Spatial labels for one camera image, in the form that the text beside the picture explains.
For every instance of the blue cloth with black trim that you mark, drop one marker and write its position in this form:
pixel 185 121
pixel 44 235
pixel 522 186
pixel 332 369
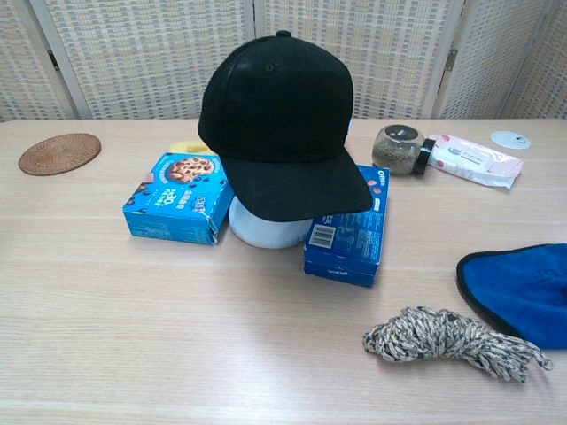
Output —
pixel 527 292

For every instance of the glass jar with black lid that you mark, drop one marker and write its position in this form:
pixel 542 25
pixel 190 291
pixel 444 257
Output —
pixel 396 152

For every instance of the round woven rattan coaster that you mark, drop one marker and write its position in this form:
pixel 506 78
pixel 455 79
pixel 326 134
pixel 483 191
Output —
pixel 59 154

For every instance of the white foam mannequin head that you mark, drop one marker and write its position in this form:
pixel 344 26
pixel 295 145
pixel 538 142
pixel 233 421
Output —
pixel 266 232

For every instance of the blue chocolate chip cookie box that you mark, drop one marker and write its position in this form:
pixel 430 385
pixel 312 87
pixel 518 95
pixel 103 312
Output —
pixel 177 199

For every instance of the blue Oreo cookie box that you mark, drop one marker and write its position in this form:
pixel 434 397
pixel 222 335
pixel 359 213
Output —
pixel 350 248

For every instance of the yellow sponge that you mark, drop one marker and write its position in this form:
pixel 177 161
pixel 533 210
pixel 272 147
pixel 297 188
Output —
pixel 184 147

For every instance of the pink wet wipes pack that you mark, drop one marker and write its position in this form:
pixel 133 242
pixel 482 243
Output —
pixel 474 161

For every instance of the woven folding screen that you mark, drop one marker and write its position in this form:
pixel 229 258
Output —
pixel 133 57

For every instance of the black baseball cap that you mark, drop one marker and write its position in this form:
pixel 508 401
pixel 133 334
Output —
pixel 274 133

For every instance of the round white table grommet cover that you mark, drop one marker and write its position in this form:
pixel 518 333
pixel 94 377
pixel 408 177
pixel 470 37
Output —
pixel 509 139

